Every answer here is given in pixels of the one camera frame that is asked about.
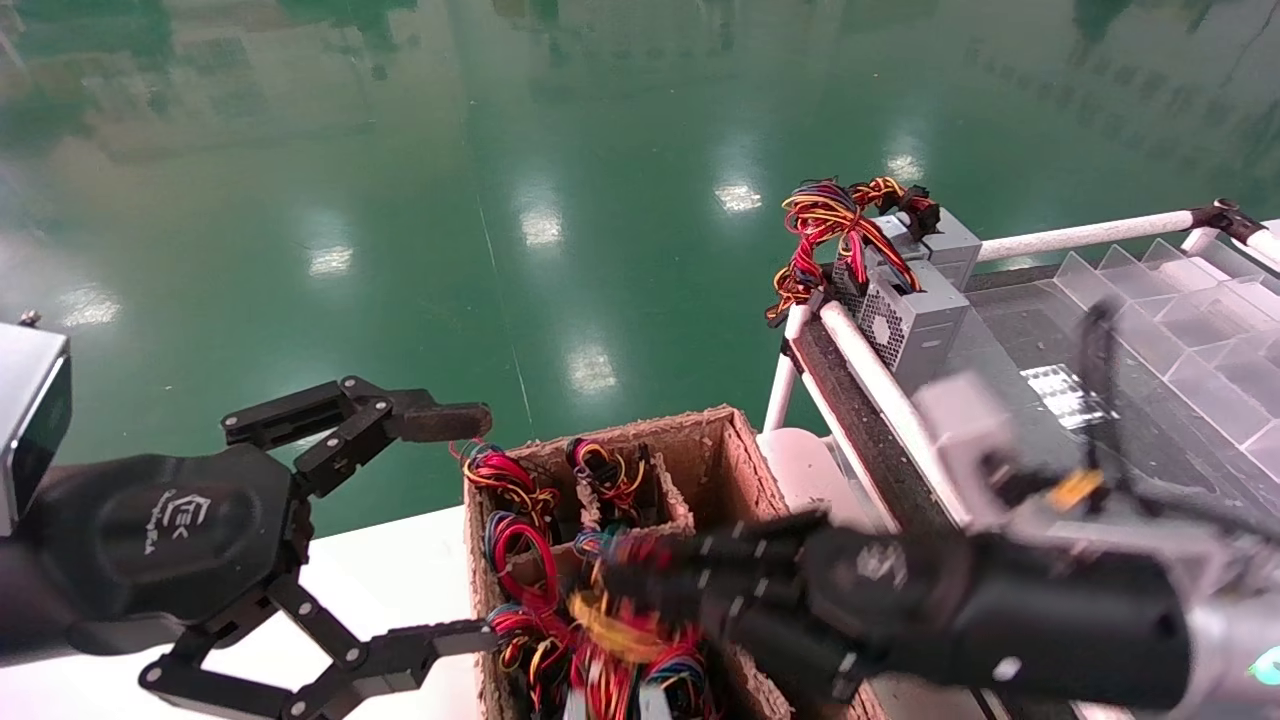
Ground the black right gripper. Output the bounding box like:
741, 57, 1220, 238
598, 508, 1194, 711

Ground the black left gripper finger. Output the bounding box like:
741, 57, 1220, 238
220, 375, 494, 501

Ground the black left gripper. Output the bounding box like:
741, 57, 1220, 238
0, 444, 501, 720

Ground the brown cardboard divider box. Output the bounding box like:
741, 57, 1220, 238
462, 403, 886, 720

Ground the white pipe leg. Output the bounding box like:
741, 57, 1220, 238
762, 305, 811, 433

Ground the vented grey power supply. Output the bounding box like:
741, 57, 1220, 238
765, 178, 971, 404

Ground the dark conveyor belt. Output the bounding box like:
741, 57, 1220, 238
790, 260, 1280, 720

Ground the clear acrylic divider tray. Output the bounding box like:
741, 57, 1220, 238
1052, 238, 1280, 481

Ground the black pipe joint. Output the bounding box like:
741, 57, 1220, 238
1190, 198, 1266, 241

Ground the long white pipe rail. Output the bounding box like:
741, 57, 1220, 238
815, 300, 976, 531

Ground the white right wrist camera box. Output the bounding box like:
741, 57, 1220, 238
915, 372, 1016, 526

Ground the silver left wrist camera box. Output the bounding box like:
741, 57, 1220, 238
0, 320, 73, 536

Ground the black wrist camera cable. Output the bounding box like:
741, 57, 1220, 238
1075, 300, 1280, 541

